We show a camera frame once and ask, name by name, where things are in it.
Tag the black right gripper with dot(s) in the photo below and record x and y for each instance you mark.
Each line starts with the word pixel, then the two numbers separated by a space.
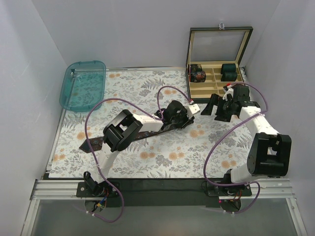
pixel 220 109

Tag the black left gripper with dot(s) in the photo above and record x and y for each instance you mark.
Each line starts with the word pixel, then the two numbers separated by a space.
pixel 186 122

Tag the brown blue floral tie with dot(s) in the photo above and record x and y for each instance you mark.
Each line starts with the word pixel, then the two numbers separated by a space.
pixel 117 143

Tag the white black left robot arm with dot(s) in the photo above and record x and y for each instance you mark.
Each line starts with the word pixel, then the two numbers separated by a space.
pixel 127 127

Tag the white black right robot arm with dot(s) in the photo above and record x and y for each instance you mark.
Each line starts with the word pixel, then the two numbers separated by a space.
pixel 269 154

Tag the dark green rolled tie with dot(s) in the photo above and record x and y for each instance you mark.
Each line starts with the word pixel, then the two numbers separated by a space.
pixel 229 76
pixel 228 67

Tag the dark floral rolled tie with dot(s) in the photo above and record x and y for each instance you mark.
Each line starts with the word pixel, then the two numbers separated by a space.
pixel 197 77
pixel 193 68

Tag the floral patterned table mat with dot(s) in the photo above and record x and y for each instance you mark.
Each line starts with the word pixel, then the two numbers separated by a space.
pixel 205 148

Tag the dark green tie box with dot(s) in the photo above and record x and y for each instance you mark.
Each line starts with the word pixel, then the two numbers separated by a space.
pixel 212 47

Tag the teal transparent plastic tray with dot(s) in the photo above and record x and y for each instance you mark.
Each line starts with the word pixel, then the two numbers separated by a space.
pixel 83 86

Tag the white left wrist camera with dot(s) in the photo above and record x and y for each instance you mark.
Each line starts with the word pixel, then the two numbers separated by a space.
pixel 192 109

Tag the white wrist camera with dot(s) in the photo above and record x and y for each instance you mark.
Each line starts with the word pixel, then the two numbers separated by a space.
pixel 192 109
pixel 228 89

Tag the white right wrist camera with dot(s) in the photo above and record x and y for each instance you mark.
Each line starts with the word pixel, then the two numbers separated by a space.
pixel 228 89

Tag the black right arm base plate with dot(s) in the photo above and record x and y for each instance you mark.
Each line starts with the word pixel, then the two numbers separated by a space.
pixel 216 191

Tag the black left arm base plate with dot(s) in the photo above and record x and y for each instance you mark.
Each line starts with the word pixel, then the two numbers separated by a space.
pixel 102 190

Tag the aluminium frame rail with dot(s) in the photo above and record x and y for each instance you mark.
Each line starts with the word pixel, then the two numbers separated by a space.
pixel 163 207

